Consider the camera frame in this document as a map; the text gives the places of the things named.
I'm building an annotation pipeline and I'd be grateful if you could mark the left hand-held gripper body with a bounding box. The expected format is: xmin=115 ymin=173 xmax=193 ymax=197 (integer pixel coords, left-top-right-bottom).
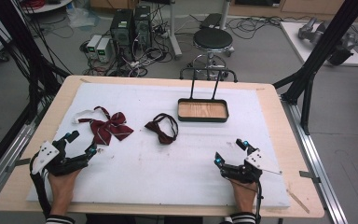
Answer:
xmin=30 ymin=139 xmax=90 ymax=177

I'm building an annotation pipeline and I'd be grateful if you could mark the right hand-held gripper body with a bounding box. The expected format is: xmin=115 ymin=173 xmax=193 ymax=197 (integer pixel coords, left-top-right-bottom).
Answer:
xmin=221 ymin=148 xmax=273 ymax=185

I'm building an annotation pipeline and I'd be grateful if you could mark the striped dark red bow tie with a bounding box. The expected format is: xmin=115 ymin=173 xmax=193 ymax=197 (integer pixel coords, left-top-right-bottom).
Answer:
xmin=72 ymin=105 xmax=135 ymax=147

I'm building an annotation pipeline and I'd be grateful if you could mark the black rack with wooden base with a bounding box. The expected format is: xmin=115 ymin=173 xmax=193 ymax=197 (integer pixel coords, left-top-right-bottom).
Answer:
xmin=177 ymin=66 xmax=239 ymax=123

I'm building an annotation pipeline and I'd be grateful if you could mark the plain dark red bow tie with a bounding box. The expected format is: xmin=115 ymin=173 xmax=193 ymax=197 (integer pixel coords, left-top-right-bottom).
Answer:
xmin=144 ymin=112 xmax=180 ymax=146

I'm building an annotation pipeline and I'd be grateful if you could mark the person's right hand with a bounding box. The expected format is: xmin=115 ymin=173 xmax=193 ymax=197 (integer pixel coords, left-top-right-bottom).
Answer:
xmin=229 ymin=179 xmax=259 ymax=215

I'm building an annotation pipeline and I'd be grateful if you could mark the person's left hand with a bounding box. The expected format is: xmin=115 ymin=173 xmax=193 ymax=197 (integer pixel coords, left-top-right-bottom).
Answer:
xmin=48 ymin=169 xmax=82 ymax=217

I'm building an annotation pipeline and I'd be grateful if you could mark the light wooden table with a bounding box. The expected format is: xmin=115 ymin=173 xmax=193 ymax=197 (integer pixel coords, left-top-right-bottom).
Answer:
xmin=0 ymin=74 xmax=326 ymax=219

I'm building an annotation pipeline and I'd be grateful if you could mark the person's right striped-cuff sleeve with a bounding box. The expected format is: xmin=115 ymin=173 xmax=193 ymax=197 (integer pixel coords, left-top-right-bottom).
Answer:
xmin=223 ymin=211 xmax=257 ymax=224

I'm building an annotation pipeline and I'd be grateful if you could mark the person's striped-cuff sleeve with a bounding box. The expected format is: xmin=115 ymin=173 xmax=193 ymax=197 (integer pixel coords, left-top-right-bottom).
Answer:
xmin=223 ymin=211 xmax=257 ymax=224
xmin=45 ymin=214 xmax=76 ymax=224

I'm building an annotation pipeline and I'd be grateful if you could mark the white foam mat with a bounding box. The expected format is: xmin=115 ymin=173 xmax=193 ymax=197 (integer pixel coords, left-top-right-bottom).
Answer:
xmin=25 ymin=81 xmax=292 ymax=210

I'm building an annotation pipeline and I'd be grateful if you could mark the person's left striped-cuff sleeve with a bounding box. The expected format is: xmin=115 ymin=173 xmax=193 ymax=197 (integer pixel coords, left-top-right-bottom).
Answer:
xmin=45 ymin=214 xmax=76 ymax=224

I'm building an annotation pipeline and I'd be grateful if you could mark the white power supply unit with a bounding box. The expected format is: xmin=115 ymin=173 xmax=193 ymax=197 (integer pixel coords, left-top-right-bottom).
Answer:
xmin=86 ymin=34 xmax=103 ymax=54
xmin=95 ymin=36 xmax=113 ymax=63

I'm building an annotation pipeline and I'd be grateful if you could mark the black round stool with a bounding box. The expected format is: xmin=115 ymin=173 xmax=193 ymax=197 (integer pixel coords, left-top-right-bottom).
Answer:
xmin=186 ymin=27 xmax=236 ymax=78

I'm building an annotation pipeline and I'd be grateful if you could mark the white floor board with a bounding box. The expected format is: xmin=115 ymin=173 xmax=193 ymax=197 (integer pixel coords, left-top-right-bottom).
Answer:
xmin=279 ymin=21 xmax=358 ymax=68

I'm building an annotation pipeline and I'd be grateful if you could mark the large black computer tower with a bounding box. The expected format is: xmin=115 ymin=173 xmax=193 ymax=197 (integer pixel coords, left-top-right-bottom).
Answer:
xmin=109 ymin=8 xmax=135 ymax=61

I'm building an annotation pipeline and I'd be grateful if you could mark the clear plastic bag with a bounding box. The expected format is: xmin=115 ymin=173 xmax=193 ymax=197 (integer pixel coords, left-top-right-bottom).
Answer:
xmin=65 ymin=5 xmax=101 ymax=30

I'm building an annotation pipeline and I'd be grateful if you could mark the grey desk leg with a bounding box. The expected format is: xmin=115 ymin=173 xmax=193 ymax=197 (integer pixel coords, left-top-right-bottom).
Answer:
xmin=167 ymin=0 xmax=184 ymax=61

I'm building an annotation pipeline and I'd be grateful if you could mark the black flat box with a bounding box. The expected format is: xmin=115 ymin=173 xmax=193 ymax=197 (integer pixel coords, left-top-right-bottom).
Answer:
xmin=200 ymin=12 xmax=224 ymax=31

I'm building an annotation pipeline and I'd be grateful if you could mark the slim black computer tower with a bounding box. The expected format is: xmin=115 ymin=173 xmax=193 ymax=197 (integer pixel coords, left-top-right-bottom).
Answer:
xmin=132 ymin=5 xmax=153 ymax=50

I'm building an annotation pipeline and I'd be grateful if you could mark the white round table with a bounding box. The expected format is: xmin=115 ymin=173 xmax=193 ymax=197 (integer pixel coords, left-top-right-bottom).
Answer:
xmin=20 ymin=0 xmax=75 ymax=15

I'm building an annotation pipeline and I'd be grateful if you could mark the grey metal bracket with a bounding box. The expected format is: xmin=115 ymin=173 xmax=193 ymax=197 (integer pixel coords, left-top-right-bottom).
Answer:
xmin=298 ymin=170 xmax=322 ymax=185
xmin=5 ymin=157 xmax=32 ymax=174

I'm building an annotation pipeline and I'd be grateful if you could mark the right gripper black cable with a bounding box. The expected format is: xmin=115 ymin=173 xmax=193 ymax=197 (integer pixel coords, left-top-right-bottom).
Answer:
xmin=254 ymin=181 xmax=264 ymax=224

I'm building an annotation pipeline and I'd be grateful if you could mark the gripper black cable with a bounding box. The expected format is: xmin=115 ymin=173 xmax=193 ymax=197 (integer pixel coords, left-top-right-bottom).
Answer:
xmin=29 ymin=151 xmax=53 ymax=218
xmin=254 ymin=181 xmax=264 ymax=224

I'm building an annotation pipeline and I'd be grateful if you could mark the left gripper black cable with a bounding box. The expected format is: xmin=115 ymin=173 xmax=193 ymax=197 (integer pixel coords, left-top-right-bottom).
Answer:
xmin=29 ymin=151 xmax=53 ymax=218

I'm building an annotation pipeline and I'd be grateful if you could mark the aluminium rail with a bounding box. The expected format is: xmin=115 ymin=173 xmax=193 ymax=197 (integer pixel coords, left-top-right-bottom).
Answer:
xmin=0 ymin=101 xmax=50 ymax=208
xmin=280 ymin=92 xmax=350 ymax=224

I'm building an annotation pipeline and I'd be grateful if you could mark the black metal frame post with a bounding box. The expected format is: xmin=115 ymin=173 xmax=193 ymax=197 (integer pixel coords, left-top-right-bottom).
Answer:
xmin=272 ymin=0 xmax=358 ymax=136
xmin=0 ymin=0 xmax=72 ymax=125

